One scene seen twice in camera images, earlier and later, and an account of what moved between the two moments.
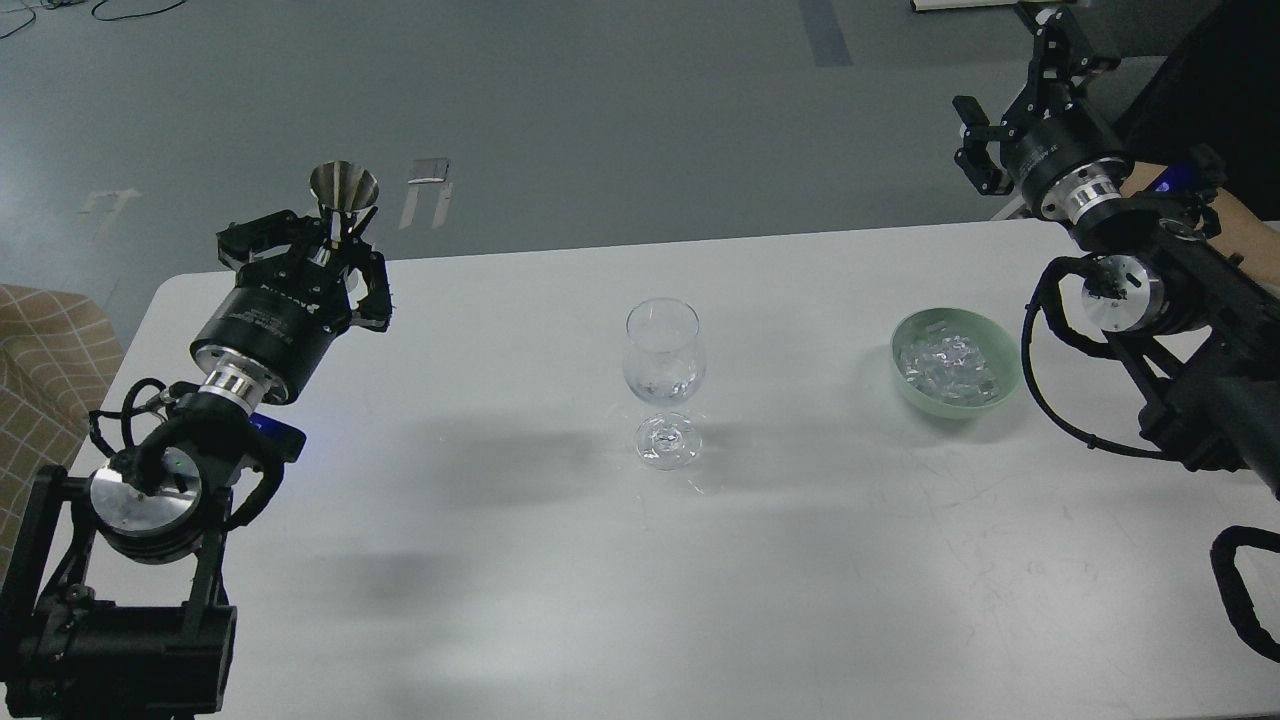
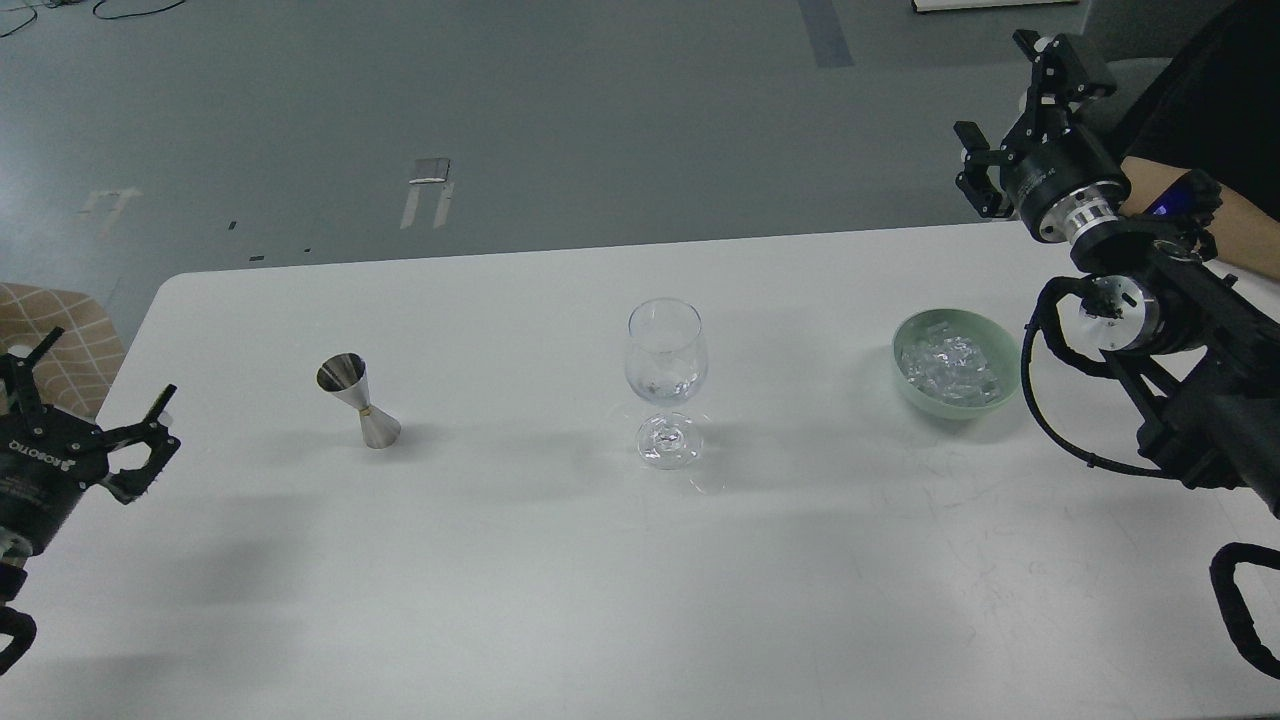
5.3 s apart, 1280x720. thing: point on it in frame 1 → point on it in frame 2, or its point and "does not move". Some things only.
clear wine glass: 664,361 does not move
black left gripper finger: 375,313 → 130,483
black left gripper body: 283,313 → 46,458
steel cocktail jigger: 340,187 → 345,374
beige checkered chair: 58,360 does not move
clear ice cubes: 948,366 does not move
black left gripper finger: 239,241 → 21,387
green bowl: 955,363 does not move
